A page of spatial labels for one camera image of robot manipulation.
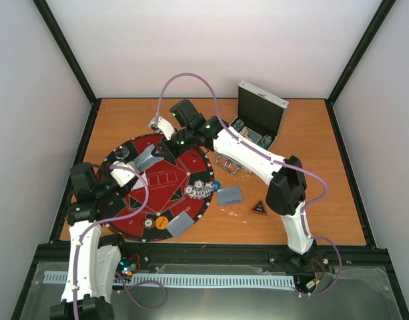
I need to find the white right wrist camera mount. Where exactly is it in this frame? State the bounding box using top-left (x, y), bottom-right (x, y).
top-left (148, 116), bottom-right (175, 141)

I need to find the orange big blind button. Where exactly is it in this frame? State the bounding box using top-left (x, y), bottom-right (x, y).
top-left (155, 216), bottom-right (169, 230)

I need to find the aluminium poker chip case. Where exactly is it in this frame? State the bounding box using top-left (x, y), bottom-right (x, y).
top-left (214, 81), bottom-right (289, 183)

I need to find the blue white poker chips pile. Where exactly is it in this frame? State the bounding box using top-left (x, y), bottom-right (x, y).
top-left (185, 180), bottom-right (215, 199)

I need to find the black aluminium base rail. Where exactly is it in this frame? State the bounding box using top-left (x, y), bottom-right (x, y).
top-left (33, 242), bottom-right (390, 271)

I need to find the boxed card deck in case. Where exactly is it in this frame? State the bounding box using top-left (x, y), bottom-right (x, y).
top-left (240, 127), bottom-right (262, 144)

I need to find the blue small blind button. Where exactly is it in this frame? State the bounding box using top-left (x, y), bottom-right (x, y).
top-left (212, 181), bottom-right (221, 191)

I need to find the grey card deck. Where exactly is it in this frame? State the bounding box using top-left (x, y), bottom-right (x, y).
top-left (133, 144), bottom-right (164, 173)

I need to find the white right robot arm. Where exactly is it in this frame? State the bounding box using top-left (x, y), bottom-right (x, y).
top-left (149, 99), bottom-right (316, 269)

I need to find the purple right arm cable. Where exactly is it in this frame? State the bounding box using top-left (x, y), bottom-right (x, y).
top-left (149, 72), bottom-right (344, 298)

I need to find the orange black poker chip stack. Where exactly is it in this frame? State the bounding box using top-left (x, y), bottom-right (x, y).
top-left (143, 218), bottom-right (155, 229)

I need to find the light blue cable duct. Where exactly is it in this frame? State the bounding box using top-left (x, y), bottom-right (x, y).
top-left (43, 270), bottom-right (297, 289)

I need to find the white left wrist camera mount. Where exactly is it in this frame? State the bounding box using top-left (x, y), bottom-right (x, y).
top-left (109, 162), bottom-right (137, 187)

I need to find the grey playing card on mat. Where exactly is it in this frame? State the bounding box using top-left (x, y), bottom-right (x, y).
top-left (166, 211), bottom-right (194, 238)

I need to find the grey playing cards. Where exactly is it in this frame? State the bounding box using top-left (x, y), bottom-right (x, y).
top-left (218, 185), bottom-right (243, 206)

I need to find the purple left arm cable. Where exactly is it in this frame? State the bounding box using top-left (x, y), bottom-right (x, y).
top-left (70, 163), bottom-right (167, 320)

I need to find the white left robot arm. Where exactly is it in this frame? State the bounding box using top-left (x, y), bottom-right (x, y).
top-left (49, 161), bottom-right (145, 319)

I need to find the clear dealer button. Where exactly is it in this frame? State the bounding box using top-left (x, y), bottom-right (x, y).
top-left (113, 146), bottom-right (129, 160)

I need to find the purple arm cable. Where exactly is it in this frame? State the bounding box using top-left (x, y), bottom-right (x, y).
top-left (149, 72), bottom-right (344, 298)
top-left (70, 163), bottom-right (167, 320)

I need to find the round red black poker mat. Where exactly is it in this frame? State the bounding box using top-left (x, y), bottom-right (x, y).
top-left (101, 134), bottom-right (215, 242)

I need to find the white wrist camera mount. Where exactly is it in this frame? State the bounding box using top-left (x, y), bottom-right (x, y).
top-left (148, 116), bottom-right (175, 141)
top-left (109, 162), bottom-right (137, 187)

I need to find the poker chip row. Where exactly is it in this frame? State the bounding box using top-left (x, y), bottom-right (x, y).
top-left (232, 119), bottom-right (245, 132)
top-left (258, 135), bottom-right (273, 149)

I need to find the red black triangular button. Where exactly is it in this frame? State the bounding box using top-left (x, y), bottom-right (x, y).
top-left (250, 200), bottom-right (268, 216)

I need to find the ace of diamonds card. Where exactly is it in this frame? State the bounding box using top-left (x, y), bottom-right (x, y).
top-left (131, 173), bottom-right (148, 191)

